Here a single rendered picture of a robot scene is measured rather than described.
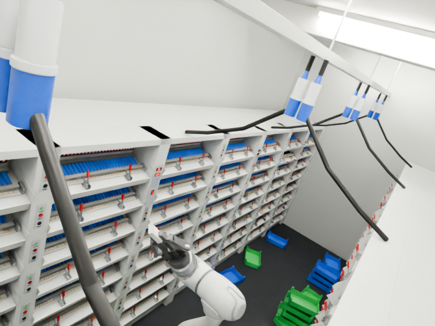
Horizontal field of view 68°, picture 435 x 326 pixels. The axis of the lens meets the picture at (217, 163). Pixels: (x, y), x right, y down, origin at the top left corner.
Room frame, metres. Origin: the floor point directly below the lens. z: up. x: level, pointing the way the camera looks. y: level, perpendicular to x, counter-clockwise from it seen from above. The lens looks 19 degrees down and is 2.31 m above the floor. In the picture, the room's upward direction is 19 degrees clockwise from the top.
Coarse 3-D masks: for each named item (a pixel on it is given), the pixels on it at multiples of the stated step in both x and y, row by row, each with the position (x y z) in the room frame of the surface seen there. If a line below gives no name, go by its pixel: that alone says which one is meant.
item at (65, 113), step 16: (0, 112) 1.36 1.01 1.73; (64, 112) 1.66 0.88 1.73; (80, 112) 1.75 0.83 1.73; (96, 112) 1.85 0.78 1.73; (112, 112) 1.96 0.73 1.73; (128, 112) 2.08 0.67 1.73; (144, 112) 2.22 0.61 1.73; (160, 112) 2.37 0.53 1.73; (176, 112) 2.55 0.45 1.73; (0, 128) 1.20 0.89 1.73; (16, 128) 1.26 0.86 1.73
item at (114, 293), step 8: (112, 288) 1.78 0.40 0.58; (112, 296) 1.75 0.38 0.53; (88, 304) 1.62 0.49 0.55; (72, 312) 1.52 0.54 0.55; (80, 312) 1.55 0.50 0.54; (88, 312) 1.57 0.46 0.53; (56, 320) 1.43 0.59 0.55; (64, 320) 1.46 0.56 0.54; (72, 320) 1.48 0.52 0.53; (80, 320) 1.54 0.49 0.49
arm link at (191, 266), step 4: (192, 256) 0.95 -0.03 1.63; (192, 260) 0.94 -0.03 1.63; (196, 260) 0.97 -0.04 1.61; (188, 264) 0.92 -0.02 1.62; (192, 264) 0.93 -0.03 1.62; (196, 264) 0.96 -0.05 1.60; (172, 268) 0.91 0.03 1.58; (180, 268) 0.91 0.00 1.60; (184, 268) 0.91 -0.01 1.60; (188, 268) 0.92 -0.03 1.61; (192, 268) 0.93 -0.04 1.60; (176, 272) 0.91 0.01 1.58; (180, 272) 0.91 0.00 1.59; (184, 272) 0.91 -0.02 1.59; (188, 272) 0.92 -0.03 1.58; (192, 272) 0.94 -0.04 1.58; (184, 276) 0.93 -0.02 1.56
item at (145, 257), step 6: (180, 234) 2.39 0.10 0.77; (186, 240) 2.38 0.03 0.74; (144, 252) 2.01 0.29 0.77; (150, 252) 2.07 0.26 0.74; (138, 258) 1.96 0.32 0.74; (144, 258) 1.99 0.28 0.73; (150, 258) 2.00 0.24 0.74; (156, 258) 2.06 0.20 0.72; (138, 264) 1.92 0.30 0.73; (144, 264) 1.95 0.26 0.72
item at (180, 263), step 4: (168, 248) 0.88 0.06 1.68; (176, 248) 0.88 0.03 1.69; (180, 248) 0.90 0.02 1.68; (168, 252) 0.88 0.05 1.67; (180, 252) 0.89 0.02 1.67; (184, 252) 0.90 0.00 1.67; (188, 252) 0.94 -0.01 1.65; (164, 256) 0.89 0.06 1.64; (172, 256) 0.90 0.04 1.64; (180, 256) 0.91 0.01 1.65; (184, 256) 0.91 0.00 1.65; (188, 256) 0.93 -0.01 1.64; (168, 260) 0.91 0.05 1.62; (172, 260) 0.90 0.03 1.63; (176, 260) 0.90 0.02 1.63; (180, 260) 0.90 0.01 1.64; (184, 260) 0.90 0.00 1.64; (188, 260) 0.92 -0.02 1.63; (172, 264) 0.89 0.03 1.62; (176, 264) 0.89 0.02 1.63; (180, 264) 0.89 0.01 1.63; (184, 264) 0.90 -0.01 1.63; (176, 268) 0.90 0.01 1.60
